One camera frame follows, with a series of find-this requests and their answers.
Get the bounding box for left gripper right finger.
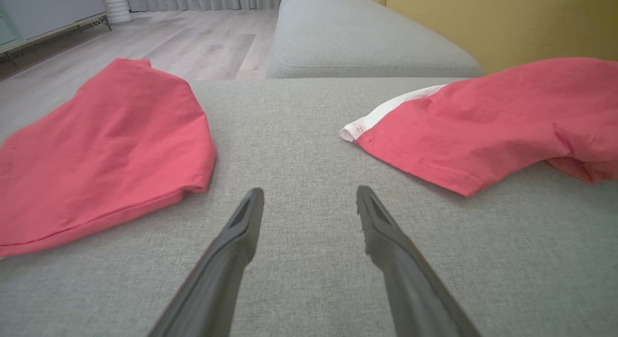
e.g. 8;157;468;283
356;185;483;337

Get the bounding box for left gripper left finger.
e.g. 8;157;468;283
147;187;265;337

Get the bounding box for red t-shirt white band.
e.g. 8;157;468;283
339;57;618;197

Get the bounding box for grey fabric sofa ottoman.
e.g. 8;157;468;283
0;77;618;337

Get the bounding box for red t-shirt white striped cuffs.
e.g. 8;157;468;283
0;58;217;258

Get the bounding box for grey sofa seat cushion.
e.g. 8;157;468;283
266;0;483;79

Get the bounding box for white ribbed cylinder appliance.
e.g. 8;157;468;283
100;0;133;25

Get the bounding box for pale grey media cabinet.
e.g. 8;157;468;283
0;0;112;67

